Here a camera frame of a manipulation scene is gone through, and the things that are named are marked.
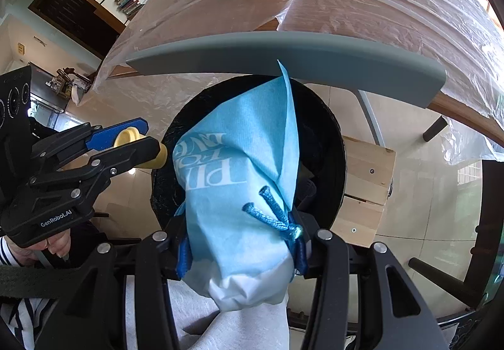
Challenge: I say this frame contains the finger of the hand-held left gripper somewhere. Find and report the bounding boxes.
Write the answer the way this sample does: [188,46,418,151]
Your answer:
[31,117,149,169]
[27,136,160,204]

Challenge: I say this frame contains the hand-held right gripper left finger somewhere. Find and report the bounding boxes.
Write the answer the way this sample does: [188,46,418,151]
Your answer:
[33,216,193,350]

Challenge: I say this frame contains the light blue drawstring bag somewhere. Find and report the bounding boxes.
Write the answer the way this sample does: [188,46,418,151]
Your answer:
[172,59,306,312]

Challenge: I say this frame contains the pale yellow plastic cap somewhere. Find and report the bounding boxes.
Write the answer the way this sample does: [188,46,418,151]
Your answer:
[114,128,168,170]

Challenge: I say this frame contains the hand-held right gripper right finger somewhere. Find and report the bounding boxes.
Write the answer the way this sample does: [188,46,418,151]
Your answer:
[292,212,450,350]

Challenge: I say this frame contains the person's grey pants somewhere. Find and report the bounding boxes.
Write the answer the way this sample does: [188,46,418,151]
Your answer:
[125,278,293,350]

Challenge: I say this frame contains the person's left hand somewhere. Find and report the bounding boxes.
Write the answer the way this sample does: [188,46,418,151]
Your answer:
[12,229,72,268]

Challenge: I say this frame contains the black strap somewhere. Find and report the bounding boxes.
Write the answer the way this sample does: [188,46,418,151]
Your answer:
[0,264,76,300]

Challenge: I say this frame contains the dark wooden chair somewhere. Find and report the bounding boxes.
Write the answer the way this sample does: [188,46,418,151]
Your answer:
[409,159,504,320]

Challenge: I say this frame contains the person's striped shirt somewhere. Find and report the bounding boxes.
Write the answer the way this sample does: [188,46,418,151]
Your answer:
[0,236,60,340]

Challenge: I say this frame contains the dark wooden door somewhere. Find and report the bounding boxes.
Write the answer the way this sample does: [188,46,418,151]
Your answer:
[29,0,120,60]

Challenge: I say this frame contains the grey chair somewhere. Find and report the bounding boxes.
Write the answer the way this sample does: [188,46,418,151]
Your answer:
[126,30,447,148]

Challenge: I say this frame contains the black round trash bin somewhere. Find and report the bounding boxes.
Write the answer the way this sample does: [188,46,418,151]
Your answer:
[151,74,348,249]

